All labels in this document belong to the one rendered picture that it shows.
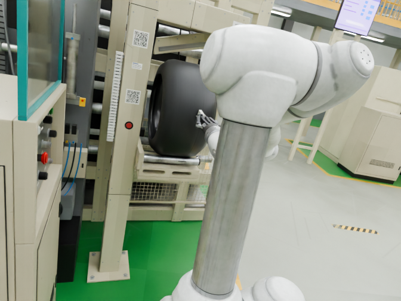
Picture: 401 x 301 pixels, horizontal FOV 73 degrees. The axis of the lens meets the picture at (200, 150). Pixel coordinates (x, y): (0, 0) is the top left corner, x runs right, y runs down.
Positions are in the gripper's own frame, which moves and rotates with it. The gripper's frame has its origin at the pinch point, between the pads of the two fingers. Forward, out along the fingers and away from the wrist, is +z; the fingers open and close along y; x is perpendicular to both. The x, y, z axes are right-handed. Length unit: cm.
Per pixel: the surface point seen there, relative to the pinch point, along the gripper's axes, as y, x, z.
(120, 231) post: 28, 90, 10
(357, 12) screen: -313, -102, 273
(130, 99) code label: 32.7, 5.5, 22.0
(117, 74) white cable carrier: 40.6, -5.4, 24.8
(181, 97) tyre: 10.3, -5.1, 6.5
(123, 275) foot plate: 23, 123, 1
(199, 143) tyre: -4.7, 17.4, 2.9
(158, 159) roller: 13.8, 34.2, 10.2
